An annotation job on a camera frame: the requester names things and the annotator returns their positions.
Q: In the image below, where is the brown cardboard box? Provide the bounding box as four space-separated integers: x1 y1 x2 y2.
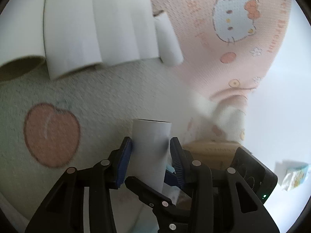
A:
183 140 241 170

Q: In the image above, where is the paper on wall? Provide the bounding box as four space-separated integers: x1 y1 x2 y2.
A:
281 165 310 191

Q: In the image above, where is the white paper roll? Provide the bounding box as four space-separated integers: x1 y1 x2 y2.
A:
1 0 46 82
128 0 159 59
93 0 140 66
154 10 184 67
128 119 172 192
43 0 102 80

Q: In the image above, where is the pink Hello Kitty bedsheet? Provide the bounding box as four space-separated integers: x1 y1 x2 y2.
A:
1 0 292 232

